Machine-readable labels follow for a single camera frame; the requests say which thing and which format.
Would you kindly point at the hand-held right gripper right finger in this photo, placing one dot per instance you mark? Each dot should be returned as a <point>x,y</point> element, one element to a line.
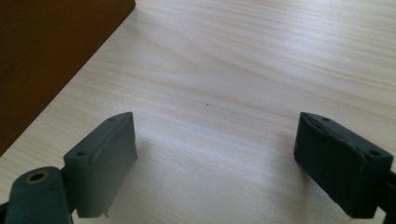
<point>336,168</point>

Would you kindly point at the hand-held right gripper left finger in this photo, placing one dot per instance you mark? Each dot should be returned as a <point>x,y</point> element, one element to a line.
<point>102,165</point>

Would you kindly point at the brown wooden panel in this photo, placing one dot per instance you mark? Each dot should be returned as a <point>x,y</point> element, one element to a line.
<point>46,53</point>

